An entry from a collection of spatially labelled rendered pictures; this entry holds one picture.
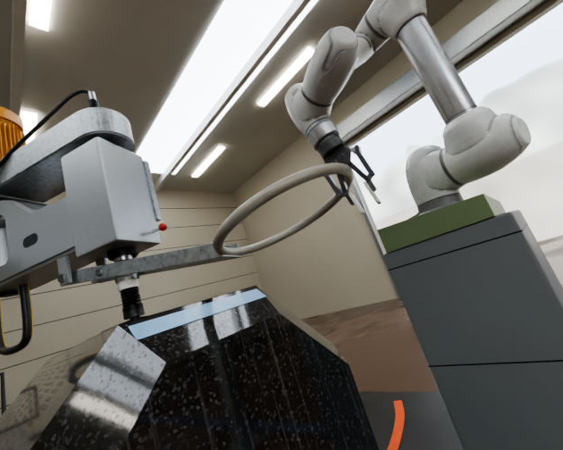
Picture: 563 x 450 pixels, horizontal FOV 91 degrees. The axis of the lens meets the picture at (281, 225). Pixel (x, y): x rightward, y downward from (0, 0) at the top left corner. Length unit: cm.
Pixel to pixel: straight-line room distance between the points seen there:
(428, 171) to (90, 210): 123
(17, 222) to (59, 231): 25
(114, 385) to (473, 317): 94
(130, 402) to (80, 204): 87
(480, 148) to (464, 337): 59
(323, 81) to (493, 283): 74
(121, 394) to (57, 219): 94
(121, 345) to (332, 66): 73
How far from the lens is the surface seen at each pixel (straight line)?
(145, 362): 53
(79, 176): 129
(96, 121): 135
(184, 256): 96
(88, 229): 120
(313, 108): 84
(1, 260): 170
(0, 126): 202
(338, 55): 77
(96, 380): 56
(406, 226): 105
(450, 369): 114
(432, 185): 115
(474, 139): 109
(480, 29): 540
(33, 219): 147
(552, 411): 113
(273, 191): 65
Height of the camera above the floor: 79
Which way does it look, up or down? 13 degrees up
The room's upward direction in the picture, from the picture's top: 19 degrees counter-clockwise
